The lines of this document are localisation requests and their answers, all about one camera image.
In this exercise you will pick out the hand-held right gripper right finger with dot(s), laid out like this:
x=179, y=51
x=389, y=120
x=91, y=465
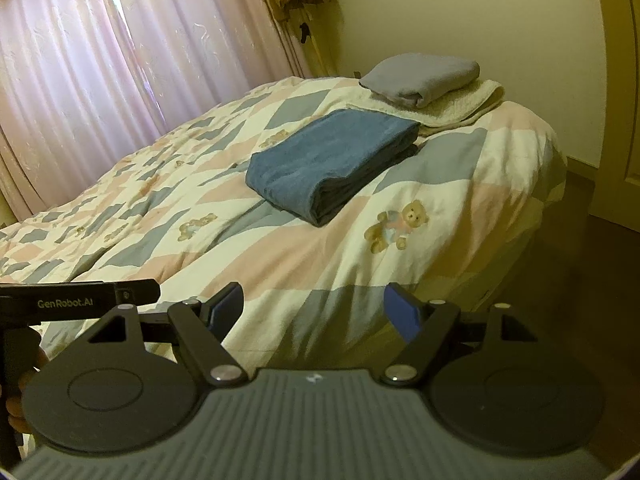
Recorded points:
x=402, y=312

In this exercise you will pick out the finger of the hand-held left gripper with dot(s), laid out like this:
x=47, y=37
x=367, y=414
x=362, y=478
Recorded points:
x=142, y=291

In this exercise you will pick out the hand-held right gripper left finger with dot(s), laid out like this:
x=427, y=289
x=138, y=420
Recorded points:
x=227, y=310

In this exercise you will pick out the blue denim jeans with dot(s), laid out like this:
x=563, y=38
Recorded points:
x=320, y=165

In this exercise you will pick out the person's left hand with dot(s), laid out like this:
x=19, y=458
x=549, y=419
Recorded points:
x=40, y=355

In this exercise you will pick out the checkered pastel quilt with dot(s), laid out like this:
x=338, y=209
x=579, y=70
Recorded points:
x=200, y=240

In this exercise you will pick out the folded cream fleece blanket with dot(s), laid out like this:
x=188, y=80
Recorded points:
x=465, y=102

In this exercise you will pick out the pink curtain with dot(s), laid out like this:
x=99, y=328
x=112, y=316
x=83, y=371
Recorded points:
x=100, y=60

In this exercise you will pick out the folded grey blanket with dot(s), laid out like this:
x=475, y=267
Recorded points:
x=420, y=77

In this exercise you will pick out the wooden door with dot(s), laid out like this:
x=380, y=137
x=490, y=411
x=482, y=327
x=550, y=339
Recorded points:
x=622, y=85

